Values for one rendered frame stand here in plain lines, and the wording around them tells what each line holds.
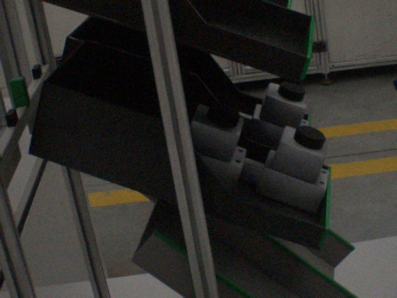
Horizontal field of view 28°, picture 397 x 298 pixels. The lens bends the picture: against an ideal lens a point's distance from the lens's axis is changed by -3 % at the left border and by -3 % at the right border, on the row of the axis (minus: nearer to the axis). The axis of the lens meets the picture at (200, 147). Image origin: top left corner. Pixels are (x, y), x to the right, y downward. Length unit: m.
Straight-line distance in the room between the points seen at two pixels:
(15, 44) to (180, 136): 1.54
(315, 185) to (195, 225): 0.13
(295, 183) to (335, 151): 3.04
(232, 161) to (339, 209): 2.55
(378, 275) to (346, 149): 2.54
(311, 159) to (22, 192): 1.12
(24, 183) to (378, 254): 0.85
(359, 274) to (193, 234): 0.62
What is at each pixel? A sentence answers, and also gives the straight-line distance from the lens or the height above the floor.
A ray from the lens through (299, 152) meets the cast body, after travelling 0.77.
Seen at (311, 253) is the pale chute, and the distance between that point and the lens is 1.07.
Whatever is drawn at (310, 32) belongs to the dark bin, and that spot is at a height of 1.37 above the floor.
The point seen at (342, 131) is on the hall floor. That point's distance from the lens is 4.02.
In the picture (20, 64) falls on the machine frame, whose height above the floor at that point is 1.02.
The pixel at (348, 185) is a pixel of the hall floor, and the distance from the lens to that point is 3.49.
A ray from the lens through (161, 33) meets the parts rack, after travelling 0.66.
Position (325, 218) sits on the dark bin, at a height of 1.21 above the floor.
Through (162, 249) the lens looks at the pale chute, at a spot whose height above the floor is 1.20.
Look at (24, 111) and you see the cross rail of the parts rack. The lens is 0.86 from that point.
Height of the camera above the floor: 1.57
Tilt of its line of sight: 23 degrees down
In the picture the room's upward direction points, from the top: 10 degrees counter-clockwise
